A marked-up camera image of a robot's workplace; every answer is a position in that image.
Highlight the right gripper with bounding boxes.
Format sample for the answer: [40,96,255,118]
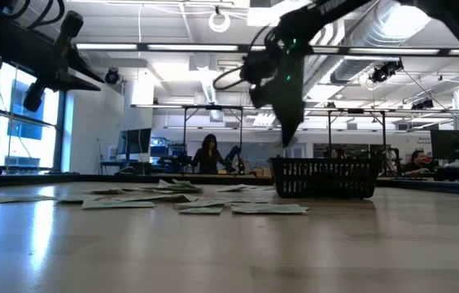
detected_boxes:
[248,40,310,147]

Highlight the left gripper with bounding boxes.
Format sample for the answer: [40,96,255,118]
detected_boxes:
[23,11,105,113]

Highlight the black slotted plastic basket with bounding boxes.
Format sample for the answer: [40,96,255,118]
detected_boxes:
[268,156,382,200]

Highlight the large blue framed window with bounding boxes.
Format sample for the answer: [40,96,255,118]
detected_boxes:
[0,60,70,174]

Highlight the black computer monitor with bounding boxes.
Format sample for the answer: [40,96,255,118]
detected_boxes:
[430,129,459,160]
[116,128,153,162]

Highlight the scattered green flat packets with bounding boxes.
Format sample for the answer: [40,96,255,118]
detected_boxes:
[230,205,311,216]

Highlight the scattered dollar bills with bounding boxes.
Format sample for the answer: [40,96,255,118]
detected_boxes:
[173,198,255,209]

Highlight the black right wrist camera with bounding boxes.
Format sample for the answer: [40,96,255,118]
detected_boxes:
[239,50,275,86]

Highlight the black right camera cable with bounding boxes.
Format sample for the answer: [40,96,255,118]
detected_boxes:
[212,24,279,91]

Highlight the silver ventilation duct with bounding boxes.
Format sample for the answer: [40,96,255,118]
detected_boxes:
[329,0,438,85]

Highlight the black ceiling mounted camera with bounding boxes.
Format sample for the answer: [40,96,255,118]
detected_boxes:
[369,59,404,84]
[411,98,435,111]

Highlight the white hanging ring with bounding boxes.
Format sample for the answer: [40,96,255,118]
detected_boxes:
[208,10,232,33]

